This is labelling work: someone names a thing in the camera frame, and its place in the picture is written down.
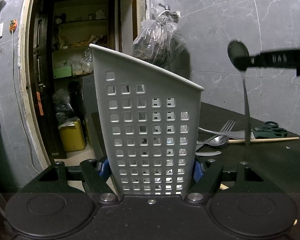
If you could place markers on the yellow container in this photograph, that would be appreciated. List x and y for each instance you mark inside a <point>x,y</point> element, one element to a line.
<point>72,135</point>

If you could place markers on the wall faucet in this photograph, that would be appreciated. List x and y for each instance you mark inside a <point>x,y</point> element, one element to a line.
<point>160,8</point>

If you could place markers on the metal spoon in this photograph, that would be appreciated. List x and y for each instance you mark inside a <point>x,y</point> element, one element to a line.
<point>215,141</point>

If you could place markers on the orange wall hook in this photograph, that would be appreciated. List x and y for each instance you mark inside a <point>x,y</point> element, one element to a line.
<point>13,25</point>

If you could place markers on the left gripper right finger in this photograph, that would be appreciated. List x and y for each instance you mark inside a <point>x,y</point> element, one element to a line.
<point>207,176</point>

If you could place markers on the butter knife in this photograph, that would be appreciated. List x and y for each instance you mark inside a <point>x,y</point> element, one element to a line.
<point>208,154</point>

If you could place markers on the plastic bag of dark contents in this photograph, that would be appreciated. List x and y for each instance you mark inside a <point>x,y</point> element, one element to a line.
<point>159,42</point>

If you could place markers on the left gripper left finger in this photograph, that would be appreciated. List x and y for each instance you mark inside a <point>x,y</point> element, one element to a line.
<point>94,185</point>

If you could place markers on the green handled scissors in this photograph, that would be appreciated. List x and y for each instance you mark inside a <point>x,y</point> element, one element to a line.
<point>269,130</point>

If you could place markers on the green box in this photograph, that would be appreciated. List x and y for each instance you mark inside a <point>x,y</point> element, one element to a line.
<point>62,72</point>

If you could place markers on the wooden chopstick long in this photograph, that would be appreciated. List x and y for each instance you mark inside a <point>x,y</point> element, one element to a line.
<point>263,140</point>

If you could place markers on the metal fork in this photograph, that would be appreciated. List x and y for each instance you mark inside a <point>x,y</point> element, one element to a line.
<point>227,127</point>

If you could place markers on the white perforated utensil basket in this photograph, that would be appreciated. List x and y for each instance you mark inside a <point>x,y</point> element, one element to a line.
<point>149,118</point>

